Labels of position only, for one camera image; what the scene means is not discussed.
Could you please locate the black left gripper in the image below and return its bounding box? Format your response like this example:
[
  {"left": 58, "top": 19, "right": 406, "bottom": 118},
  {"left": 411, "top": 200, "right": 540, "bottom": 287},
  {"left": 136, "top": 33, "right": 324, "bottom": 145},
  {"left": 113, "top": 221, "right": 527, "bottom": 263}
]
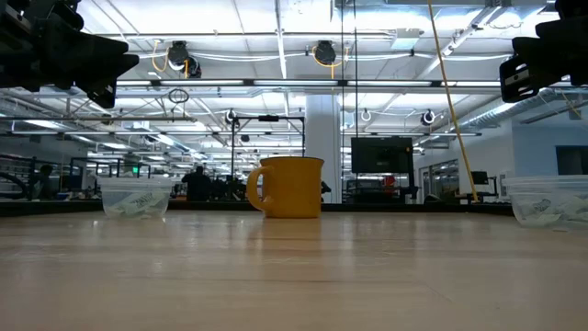
[{"left": 0, "top": 8, "right": 141, "bottom": 110}]

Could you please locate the yellow slanted pole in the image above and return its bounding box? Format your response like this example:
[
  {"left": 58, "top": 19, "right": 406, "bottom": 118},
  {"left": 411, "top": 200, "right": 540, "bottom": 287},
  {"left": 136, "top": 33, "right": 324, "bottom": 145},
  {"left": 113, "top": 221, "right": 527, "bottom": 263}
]
[{"left": 426, "top": 0, "right": 480, "bottom": 203}]

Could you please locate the dark wall window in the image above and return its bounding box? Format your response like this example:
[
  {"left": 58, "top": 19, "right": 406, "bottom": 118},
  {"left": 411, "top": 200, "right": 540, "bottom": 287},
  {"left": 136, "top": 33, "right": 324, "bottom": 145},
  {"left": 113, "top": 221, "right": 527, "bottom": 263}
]
[{"left": 555, "top": 145, "right": 588, "bottom": 176}]

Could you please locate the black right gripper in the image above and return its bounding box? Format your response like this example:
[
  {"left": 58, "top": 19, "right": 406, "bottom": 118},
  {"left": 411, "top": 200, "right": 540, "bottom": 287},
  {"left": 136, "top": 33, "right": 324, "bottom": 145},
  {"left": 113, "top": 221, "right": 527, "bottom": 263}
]
[{"left": 498, "top": 13, "right": 588, "bottom": 104}]

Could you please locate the yellow enamel mug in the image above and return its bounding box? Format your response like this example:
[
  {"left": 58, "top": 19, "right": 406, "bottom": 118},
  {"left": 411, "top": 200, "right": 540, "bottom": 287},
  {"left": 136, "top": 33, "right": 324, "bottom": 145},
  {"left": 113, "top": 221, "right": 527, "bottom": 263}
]
[{"left": 245, "top": 155, "right": 325, "bottom": 220}]

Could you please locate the large black monitor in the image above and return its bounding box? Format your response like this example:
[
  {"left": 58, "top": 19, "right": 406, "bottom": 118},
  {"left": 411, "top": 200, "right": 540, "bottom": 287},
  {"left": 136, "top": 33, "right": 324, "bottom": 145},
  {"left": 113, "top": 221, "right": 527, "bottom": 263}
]
[{"left": 351, "top": 136, "right": 414, "bottom": 175}]

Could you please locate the clear plastic bin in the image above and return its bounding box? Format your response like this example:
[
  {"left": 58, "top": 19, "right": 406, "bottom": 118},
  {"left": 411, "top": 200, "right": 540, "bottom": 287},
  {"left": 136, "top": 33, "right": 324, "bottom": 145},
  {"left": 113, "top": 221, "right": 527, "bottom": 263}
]
[
  {"left": 97, "top": 177, "right": 174, "bottom": 220},
  {"left": 503, "top": 174, "right": 588, "bottom": 233}
]

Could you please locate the black table edge rail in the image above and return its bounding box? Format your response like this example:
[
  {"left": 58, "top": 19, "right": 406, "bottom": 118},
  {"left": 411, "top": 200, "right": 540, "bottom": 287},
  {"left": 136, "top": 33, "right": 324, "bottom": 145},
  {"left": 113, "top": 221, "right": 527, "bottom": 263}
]
[{"left": 0, "top": 200, "right": 515, "bottom": 217}]

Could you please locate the white building pillar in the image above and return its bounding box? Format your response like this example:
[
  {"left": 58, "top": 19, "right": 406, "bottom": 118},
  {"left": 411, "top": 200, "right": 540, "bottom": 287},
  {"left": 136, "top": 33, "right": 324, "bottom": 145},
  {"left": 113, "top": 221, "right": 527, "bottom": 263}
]
[{"left": 305, "top": 94, "right": 343, "bottom": 203}]

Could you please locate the thin black hanging cable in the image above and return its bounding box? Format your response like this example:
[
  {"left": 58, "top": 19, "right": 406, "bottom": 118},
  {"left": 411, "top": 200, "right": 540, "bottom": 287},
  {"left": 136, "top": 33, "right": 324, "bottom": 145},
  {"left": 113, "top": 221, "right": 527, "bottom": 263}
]
[{"left": 354, "top": 0, "right": 359, "bottom": 203}]

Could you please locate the person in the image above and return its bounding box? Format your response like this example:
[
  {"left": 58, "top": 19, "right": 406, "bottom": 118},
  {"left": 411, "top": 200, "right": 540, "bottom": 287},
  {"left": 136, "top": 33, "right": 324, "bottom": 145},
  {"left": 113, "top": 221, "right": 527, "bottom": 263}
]
[
  {"left": 29, "top": 164, "right": 59, "bottom": 201},
  {"left": 181, "top": 165, "right": 213, "bottom": 202}
]

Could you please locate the black curved hose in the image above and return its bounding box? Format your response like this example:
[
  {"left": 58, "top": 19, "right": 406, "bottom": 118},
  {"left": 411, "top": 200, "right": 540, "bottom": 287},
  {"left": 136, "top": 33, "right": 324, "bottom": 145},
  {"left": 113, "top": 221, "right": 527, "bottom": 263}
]
[{"left": 0, "top": 172, "right": 28, "bottom": 200}]

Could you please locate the black metal frame stand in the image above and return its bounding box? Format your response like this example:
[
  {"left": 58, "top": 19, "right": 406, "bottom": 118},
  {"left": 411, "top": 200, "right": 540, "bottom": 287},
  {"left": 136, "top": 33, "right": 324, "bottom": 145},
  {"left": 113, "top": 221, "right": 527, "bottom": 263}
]
[{"left": 229, "top": 114, "right": 307, "bottom": 203}]

